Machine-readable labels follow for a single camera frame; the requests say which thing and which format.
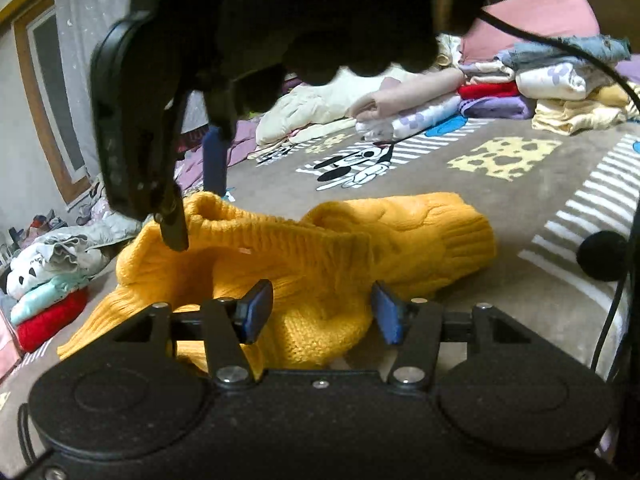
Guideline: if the cream duvet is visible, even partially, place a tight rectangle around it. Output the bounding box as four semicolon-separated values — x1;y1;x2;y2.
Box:
254;66;421;149

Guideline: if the blue denim garment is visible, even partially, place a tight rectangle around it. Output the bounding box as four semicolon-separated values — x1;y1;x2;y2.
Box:
496;35;631;70

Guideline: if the pale yellow folded blanket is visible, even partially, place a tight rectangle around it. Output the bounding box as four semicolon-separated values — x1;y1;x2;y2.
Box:
532;84;639;136

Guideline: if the red folded garment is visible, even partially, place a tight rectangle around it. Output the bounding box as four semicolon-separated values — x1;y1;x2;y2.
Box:
16;287;89;353

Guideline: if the white black patterned garment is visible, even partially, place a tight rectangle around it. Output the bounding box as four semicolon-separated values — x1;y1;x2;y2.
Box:
6;214;142;300

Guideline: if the dusty pink rolled garment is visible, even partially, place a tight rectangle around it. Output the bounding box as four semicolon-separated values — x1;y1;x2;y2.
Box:
348;67;464;122

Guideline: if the light teal folded garment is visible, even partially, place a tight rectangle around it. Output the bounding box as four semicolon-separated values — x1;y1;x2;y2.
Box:
10;274;90;326

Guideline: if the grey dotted curtain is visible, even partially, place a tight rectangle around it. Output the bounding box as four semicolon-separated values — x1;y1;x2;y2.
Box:
53;0;212;181

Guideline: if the white purple floral garment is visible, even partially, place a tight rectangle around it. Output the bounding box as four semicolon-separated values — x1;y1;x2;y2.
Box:
515;62;613;101

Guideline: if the pink pillow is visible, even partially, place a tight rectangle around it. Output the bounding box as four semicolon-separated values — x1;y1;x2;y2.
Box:
460;0;600;63

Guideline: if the black cable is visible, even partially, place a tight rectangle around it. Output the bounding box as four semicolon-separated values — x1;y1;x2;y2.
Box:
476;8;640;373

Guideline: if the yellow knitted sweater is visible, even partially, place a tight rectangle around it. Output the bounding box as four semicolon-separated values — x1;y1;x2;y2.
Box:
58;192;497;373

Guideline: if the purple crumpled cloth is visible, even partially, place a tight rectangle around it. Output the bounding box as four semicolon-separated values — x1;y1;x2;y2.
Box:
174;119;258;196

